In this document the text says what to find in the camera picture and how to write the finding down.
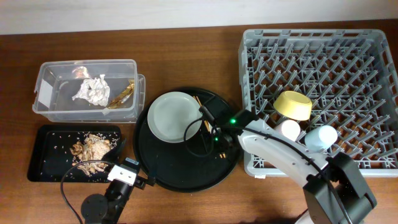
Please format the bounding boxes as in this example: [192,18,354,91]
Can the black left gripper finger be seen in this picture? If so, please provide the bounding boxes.
[147,154,159,186]
[101,139,126,162]

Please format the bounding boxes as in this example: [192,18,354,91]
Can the wooden chopstick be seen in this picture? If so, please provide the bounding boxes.
[190,96,228,158]
[193,96,229,157]

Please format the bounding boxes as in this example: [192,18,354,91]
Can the food scraps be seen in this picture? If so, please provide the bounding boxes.
[40,130,121,183]

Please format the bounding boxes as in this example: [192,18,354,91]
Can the grey plate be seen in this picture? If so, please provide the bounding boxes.
[147,91,201,143]

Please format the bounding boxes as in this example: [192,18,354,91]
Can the white tissue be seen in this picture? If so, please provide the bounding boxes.
[72,74,110,106]

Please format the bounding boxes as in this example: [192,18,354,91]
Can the pink plastic cup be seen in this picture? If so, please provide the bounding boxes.
[274,119,301,141]

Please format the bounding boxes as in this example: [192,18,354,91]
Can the brown gold snack wrapper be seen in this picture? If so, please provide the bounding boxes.
[107,80,135,109]

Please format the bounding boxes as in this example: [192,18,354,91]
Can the yellow bowl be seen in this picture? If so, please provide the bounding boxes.
[273,91,312,121]

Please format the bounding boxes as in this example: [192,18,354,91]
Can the blue plastic cup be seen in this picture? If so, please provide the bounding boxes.
[304,125,338,152]

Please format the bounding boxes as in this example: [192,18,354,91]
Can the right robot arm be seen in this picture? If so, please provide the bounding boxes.
[200,106,377,223]

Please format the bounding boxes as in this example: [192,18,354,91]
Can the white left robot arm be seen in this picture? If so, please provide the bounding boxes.
[81,141,155,223]

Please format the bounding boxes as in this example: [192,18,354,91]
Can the grey dishwasher rack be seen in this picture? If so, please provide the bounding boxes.
[238,29,397,177]

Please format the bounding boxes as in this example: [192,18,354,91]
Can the round black tray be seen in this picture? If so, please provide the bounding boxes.
[133,88,243,192]

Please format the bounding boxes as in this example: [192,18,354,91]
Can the black rectangular tray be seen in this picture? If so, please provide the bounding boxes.
[27,124,122,183]

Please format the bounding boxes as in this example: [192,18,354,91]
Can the clear plastic bin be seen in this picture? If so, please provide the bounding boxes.
[32,59,146,123]

